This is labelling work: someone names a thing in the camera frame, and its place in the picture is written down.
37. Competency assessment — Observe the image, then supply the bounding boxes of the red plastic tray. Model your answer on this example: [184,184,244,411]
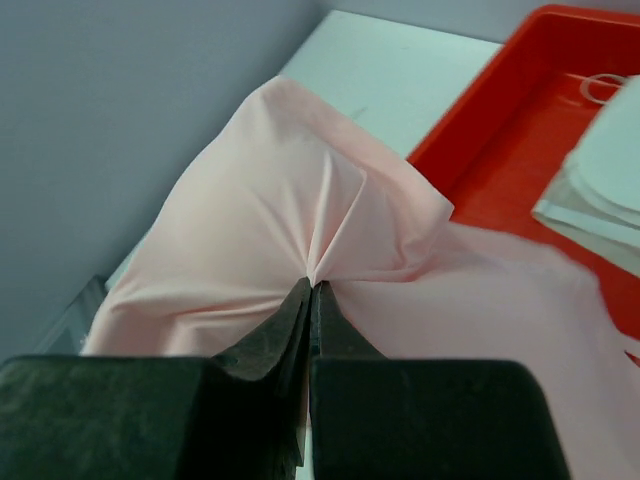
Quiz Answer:
[409,5,639,369]

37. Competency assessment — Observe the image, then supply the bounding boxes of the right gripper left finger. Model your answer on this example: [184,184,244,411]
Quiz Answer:
[1,279,311,479]

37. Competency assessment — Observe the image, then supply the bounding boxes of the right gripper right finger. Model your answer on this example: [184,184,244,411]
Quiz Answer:
[310,282,570,479]

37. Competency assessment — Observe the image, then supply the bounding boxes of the white bra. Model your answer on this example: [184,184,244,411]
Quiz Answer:
[532,74,639,276]

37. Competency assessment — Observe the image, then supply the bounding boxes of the aluminium frame rail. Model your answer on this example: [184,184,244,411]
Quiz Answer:
[36,276,107,355]

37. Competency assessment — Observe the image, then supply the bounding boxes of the pink bra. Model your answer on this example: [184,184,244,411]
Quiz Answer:
[83,77,639,479]

